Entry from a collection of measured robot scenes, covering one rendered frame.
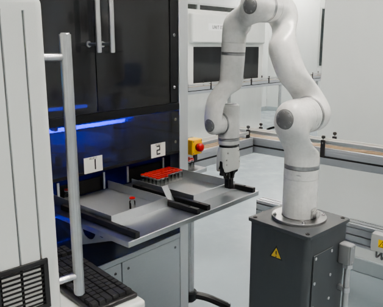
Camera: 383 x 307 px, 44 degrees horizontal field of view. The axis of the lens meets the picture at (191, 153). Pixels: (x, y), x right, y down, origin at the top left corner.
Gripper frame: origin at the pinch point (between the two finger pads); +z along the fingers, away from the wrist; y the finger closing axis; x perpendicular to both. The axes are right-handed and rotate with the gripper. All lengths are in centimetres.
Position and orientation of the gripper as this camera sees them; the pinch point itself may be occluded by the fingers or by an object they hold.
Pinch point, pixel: (229, 183)
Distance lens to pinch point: 189.5
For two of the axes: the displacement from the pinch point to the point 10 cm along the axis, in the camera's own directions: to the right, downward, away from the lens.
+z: 0.2, 9.8, 2.0
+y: -6.6, 1.6, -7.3
